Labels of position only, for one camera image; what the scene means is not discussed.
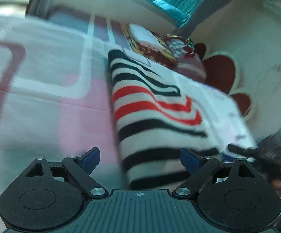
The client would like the striped white red black sweater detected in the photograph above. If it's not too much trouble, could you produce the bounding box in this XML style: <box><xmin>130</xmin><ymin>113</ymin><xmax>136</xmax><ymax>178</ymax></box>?
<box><xmin>108</xmin><ymin>50</ymin><xmax>256</xmax><ymax>190</ymax></box>

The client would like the purple striped mattress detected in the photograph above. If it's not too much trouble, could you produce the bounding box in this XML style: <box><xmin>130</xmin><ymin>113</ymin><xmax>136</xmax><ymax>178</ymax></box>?
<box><xmin>47</xmin><ymin>5</ymin><xmax>131</xmax><ymax>50</ymax></box>

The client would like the pink white patterned bedsheet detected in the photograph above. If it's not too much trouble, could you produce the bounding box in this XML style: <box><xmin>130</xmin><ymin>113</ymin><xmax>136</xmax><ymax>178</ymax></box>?
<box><xmin>0</xmin><ymin>15</ymin><xmax>126</xmax><ymax>232</ymax></box>

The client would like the red scalloped headboard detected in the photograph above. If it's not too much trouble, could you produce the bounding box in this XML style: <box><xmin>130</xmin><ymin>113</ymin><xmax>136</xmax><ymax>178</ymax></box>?
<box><xmin>194</xmin><ymin>43</ymin><xmax>256</xmax><ymax>121</ymax></box>

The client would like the folded colourful blanket stack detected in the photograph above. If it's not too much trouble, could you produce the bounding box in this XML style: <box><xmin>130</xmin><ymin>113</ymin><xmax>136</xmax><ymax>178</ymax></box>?
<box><xmin>122</xmin><ymin>24</ymin><xmax>206</xmax><ymax>83</ymax></box>

